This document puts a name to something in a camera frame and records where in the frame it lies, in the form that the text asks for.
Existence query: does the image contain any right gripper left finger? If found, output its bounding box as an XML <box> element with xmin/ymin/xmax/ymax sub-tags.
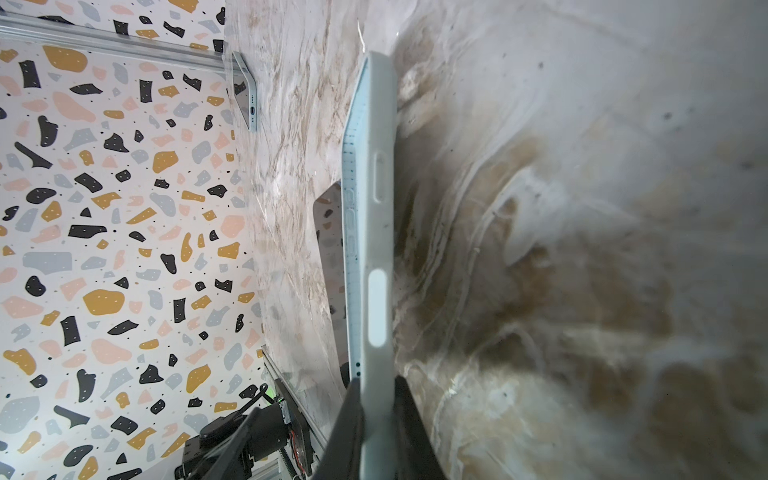
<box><xmin>313</xmin><ymin>378</ymin><xmax>364</xmax><ymax>480</ymax></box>

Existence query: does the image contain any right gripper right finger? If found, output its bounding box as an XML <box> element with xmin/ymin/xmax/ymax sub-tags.
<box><xmin>393</xmin><ymin>376</ymin><xmax>447</xmax><ymax>480</ymax></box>

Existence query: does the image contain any black phone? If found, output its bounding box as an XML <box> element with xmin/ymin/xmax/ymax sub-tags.
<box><xmin>313</xmin><ymin>182</ymin><xmax>350</xmax><ymax>387</ymax></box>
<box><xmin>232</xmin><ymin>52</ymin><xmax>257</xmax><ymax>132</ymax></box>

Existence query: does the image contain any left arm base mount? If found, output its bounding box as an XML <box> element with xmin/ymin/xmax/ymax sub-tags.
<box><xmin>173</xmin><ymin>378</ymin><xmax>315</xmax><ymax>479</ymax></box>

